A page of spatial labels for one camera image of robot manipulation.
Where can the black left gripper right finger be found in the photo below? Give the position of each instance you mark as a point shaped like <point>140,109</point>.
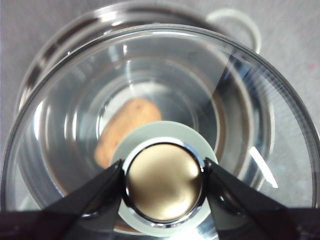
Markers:
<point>240,202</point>

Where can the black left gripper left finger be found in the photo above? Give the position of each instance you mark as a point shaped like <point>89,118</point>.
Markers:
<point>82,202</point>

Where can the glass lid with green knob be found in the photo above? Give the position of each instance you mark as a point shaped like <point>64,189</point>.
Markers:
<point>163,180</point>

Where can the brown potato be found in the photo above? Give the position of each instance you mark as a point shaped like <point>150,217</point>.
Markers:
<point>125,125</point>

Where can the pale green electric cooking pot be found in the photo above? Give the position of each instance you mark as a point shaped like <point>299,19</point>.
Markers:
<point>232,27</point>

